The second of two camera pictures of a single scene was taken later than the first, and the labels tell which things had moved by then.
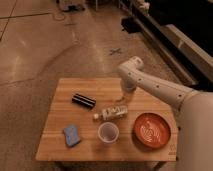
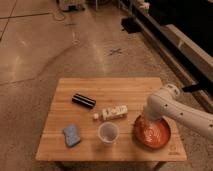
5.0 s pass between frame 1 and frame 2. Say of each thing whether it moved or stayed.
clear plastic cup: stayed
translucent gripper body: moved
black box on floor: stayed
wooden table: stayed
